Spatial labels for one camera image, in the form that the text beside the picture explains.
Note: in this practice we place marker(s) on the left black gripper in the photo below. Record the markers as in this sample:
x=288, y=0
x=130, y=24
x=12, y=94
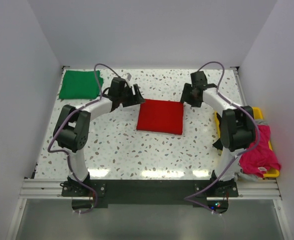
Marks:
x=135, y=99

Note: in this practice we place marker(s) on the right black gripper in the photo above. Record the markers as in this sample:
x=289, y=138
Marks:
x=185, y=97

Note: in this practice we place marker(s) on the red t shirt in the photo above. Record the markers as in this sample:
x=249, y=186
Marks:
x=161, y=116

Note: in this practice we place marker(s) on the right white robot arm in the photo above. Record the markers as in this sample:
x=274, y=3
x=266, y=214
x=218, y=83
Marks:
x=237, y=124

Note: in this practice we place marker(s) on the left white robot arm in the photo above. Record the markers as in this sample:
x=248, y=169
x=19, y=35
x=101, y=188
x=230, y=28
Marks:
x=72, y=128

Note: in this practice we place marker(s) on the black t shirt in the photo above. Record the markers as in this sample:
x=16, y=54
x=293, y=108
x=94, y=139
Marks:
x=218, y=144

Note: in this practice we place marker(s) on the folded green t shirt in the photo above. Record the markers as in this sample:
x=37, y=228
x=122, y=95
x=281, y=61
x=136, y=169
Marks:
x=77, y=85

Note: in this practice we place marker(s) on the pink t shirt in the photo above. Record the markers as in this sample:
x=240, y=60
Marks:
x=261, y=159

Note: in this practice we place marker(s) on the yellow plastic bin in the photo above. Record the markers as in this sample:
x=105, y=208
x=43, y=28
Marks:
x=272, y=173

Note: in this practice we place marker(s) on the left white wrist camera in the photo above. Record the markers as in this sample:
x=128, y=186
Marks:
x=127, y=76

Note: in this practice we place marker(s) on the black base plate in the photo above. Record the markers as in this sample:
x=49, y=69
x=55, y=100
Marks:
x=103, y=193

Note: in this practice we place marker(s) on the aluminium table frame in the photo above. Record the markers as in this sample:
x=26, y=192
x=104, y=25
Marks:
x=117, y=151

